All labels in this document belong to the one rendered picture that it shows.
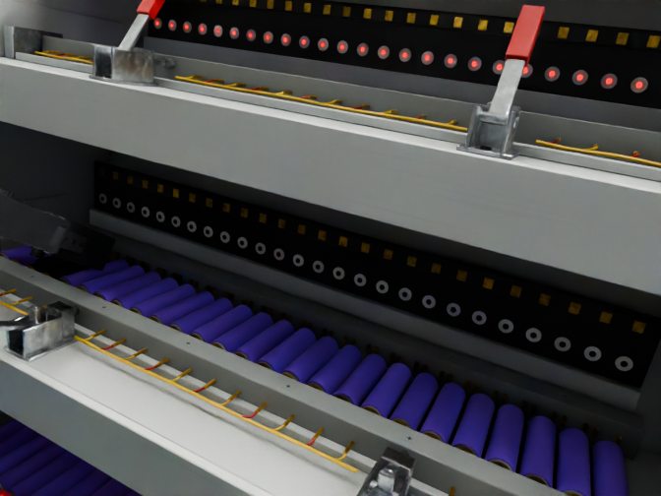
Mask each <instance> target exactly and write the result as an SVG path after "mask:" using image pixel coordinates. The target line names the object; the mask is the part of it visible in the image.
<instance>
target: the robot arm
mask: <svg viewBox="0 0 661 496"><path fill-rule="evenodd" d="M13 196H14V194H13V193H10V192H8V191H5V190H2V189H0V236H1V237H4V238H7V239H10V240H13V241H16V242H19V243H23V244H26V245H29V247H30V248H31V251H30V255H32V256H34V257H36V258H38V259H43V257H44V255H45V253H46V254H49V255H52V256H55V257H58V258H62V259H65V260H68V261H71V262H74V263H77V264H81V265H84V266H87V267H90V268H93V269H96V270H100V271H102V270H103V269H104V266H105V264H106V262H107V259H108V257H109V255H110V253H111V250H112V248H113V246H114V243H115V241H116V239H115V238H112V237H110V236H107V235H105V234H102V233H100V232H98V231H95V230H93V229H90V228H88V227H85V226H83V225H81V224H78V223H76V222H73V221H71V220H68V219H66V218H64V217H60V216H58V215H56V214H53V213H50V212H43V211H41V210H38V209H36V208H33V207H31V206H29V205H26V204H24V203H21V202H19V201H16V200H14V199H12V198H13Z"/></svg>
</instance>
